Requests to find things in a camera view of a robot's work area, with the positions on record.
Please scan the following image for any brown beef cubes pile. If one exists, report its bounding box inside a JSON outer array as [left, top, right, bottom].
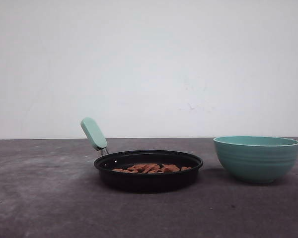
[[112, 164, 191, 174]]

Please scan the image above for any black frying pan green handle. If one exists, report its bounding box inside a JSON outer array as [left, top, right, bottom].
[[80, 117, 203, 192]]

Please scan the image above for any teal ceramic bowl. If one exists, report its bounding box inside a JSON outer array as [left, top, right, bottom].
[[214, 136, 298, 183]]

